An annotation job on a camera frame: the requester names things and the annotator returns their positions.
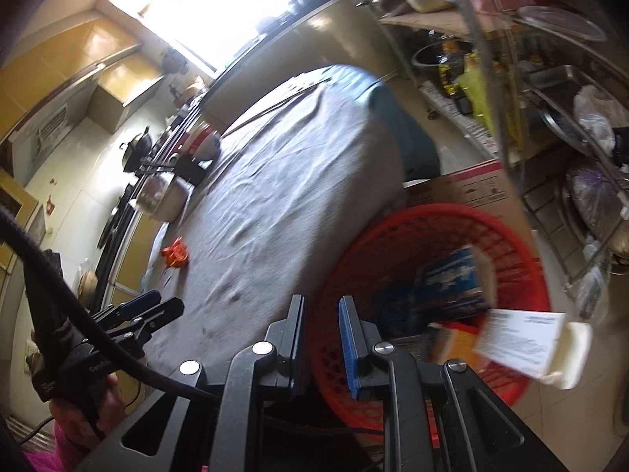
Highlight red plastic mesh basket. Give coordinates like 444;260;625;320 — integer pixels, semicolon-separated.
311;203;551;444

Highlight metal cooker pot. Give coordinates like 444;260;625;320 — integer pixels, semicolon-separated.
134;171;191;223

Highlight yellow wall cabinets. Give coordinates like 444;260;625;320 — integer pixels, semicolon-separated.
0;14;164;135

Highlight cooking oil bottle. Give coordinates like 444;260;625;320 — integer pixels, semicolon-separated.
434;41;473;100

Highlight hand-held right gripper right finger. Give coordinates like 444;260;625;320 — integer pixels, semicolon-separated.
338;296;571;472

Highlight purple bagged item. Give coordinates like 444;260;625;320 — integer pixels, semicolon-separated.
569;166;626;238

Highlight hanging clear plastic bag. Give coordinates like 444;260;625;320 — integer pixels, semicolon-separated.
571;240;613;326

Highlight orange crumpled wrapper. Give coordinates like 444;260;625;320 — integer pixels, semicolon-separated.
160;237;191;269

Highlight grey tablecloth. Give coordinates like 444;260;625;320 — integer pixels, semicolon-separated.
142;63;410;391

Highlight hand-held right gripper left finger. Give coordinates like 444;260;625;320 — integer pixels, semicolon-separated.
74;295;308;472

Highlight white plastic bag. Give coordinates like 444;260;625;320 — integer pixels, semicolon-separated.
571;85;618;154

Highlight metal storage rack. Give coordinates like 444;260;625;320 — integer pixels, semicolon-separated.
377;0;629;308

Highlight gas stove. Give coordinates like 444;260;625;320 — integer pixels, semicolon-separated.
97;186;134;253

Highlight red and white bowl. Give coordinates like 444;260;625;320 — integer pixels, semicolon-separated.
186;124;223;164

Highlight woven round basket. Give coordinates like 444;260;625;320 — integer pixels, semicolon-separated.
75;269;102;306

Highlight person's left hand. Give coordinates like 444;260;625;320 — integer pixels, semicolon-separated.
48;372;130;449

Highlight cardboard box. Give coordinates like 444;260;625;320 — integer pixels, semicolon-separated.
402;159;537;238

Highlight dark teal cloth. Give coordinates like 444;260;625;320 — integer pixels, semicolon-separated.
368;80;441;184

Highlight white printed box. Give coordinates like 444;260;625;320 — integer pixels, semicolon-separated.
473;309;594;390

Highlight window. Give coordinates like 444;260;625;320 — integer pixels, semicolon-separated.
107;0;316;74

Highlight black cable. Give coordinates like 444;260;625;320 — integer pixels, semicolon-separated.
0;205;218;401

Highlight person's left forearm pink sleeve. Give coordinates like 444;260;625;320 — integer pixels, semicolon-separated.
22;419;100;472

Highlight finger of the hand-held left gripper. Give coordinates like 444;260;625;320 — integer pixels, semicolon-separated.
105;297;186;356
91;289;163;326

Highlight printed paper shelf liner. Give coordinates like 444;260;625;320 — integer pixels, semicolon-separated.
419;80;498;154

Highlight round metal lid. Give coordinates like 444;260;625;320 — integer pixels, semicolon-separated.
515;4;609;43

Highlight yellow plastic bag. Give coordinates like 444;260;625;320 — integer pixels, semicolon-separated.
451;53;522;154

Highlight black wok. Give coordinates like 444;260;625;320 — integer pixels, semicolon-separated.
119;127;154;174

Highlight black cup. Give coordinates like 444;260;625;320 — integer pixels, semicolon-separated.
174;156;208;188

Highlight metal tray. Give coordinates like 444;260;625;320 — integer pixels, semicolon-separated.
520;63;629;126

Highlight blue printed box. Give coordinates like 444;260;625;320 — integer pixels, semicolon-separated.
412;245;493;321

